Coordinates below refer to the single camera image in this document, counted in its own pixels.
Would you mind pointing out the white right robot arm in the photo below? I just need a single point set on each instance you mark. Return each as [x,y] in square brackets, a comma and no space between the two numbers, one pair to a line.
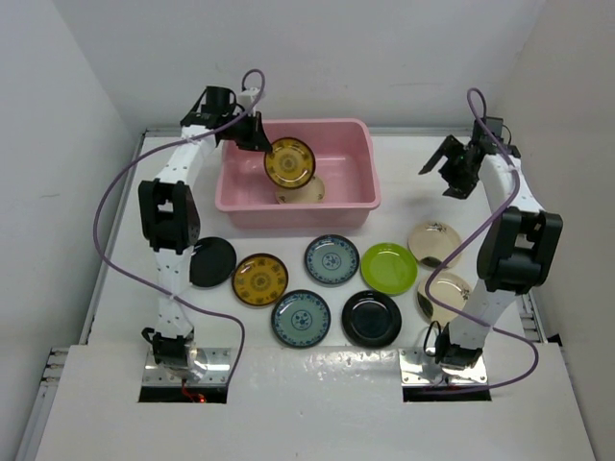
[516,253]

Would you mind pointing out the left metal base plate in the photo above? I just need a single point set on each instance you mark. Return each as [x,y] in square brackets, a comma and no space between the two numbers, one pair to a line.
[206,367]

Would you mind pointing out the yellow patterned plate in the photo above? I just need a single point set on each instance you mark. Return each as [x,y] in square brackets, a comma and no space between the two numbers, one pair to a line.
[291,164]
[260,279]

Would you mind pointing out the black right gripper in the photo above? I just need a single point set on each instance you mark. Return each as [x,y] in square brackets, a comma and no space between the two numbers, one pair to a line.
[453,149]

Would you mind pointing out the black plate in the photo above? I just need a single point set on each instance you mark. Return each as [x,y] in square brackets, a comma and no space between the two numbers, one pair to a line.
[213,260]
[371,319]

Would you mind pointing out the blue floral plate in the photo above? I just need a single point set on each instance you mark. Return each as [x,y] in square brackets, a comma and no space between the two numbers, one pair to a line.
[301,319]
[331,259]

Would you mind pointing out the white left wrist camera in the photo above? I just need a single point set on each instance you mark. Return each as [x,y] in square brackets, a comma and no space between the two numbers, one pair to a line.
[248,96]

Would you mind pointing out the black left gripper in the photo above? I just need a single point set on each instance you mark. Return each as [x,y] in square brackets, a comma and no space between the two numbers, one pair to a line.
[257,139]

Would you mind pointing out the green plate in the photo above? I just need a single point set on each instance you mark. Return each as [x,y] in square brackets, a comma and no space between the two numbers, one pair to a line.
[389,268]

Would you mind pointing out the metal base plate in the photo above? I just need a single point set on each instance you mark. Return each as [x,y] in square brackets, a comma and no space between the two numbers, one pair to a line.
[418,370]
[206,367]

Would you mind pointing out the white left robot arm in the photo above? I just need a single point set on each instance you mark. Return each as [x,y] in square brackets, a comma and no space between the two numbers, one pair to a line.
[169,216]

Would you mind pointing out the beige plate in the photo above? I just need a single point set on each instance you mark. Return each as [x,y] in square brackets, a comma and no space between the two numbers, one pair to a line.
[448,288]
[312,193]
[432,242]

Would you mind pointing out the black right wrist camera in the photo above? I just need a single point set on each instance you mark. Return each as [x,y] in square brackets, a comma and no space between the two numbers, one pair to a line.
[487,129]

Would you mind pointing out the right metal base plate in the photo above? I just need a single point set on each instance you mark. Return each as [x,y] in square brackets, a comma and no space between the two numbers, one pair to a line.
[418,370]

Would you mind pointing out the pink plastic bin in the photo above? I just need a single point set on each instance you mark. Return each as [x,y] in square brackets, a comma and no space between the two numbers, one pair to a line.
[344,161]

